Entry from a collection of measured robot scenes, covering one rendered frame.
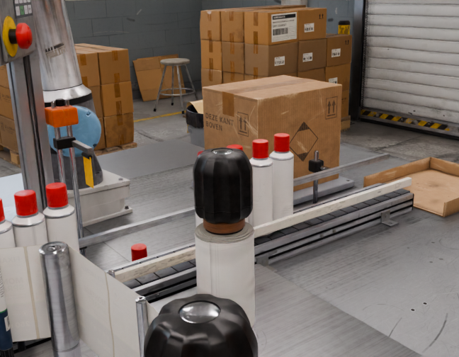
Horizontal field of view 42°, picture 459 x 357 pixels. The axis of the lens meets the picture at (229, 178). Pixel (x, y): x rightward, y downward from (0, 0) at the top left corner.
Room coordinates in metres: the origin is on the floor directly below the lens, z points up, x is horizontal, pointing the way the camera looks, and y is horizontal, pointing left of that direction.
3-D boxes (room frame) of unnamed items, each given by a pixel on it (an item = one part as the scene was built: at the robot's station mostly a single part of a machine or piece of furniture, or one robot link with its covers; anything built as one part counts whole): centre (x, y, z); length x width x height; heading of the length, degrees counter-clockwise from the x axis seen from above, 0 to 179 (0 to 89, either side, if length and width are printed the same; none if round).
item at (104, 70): (4.85, 1.44, 0.45); 1.20 x 0.84 x 0.89; 42
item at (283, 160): (1.21, -0.11, 0.98); 0.05 x 0.05 x 0.20
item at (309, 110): (1.61, -0.12, 0.99); 0.30 x 0.24 x 0.27; 126
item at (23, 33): (0.91, 0.31, 1.32); 0.04 x 0.03 x 0.04; 1
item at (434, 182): (1.54, -0.57, 0.85); 0.30 x 0.26 x 0.04; 126
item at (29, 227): (0.88, 0.33, 0.98); 0.05 x 0.05 x 0.20
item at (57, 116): (0.99, 0.27, 1.05); 0.10 x 0.04 x 0.33; 36
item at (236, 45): (5.39, -0.45, 0.57); 1.20 x 0.85 x 1.14; 132
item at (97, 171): (1.42, 0.40, 0.97); 0.15 x 0.15 x 0.10
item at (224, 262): (0.77, 0.01, 1.03); 0.09 x 0.09 x 0.30
